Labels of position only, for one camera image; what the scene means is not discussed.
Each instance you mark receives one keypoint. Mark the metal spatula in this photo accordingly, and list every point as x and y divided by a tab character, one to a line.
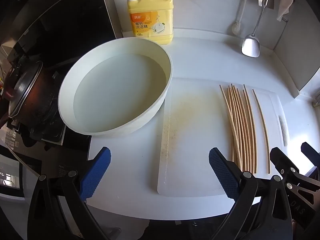
250	46

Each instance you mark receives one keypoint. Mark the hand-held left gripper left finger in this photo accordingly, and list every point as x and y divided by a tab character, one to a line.
97	172

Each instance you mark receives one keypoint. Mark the dark cooking pot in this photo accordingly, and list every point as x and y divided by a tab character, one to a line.
40	100

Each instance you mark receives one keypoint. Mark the white plastic cutting board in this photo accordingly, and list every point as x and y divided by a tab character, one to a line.
195	130

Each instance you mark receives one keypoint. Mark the pale hanging cloth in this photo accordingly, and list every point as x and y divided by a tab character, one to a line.
283	2

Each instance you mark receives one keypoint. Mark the wooden chopstick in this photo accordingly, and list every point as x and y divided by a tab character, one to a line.
264	130

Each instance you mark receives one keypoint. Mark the black range hood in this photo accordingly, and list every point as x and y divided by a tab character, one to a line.
75	12

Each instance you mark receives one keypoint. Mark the bundle of wooden chopsticks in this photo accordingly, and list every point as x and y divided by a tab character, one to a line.
240	130

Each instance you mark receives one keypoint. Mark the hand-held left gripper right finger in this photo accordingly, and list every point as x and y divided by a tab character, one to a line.
222	170

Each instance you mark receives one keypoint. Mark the black gas stove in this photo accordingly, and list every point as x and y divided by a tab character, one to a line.
57	135

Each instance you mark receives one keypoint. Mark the yellow dish soap bottle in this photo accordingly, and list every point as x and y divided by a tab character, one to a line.
150	17

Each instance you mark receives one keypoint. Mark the white dish brush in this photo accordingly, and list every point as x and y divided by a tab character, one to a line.
235	27

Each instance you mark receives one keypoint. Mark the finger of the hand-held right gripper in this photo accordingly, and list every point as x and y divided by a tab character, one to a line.
311	152
282	158

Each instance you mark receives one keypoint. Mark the white round basin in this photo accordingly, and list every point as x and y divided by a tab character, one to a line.
140	120

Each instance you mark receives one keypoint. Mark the metal pot lid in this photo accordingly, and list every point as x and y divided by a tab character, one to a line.
22	87

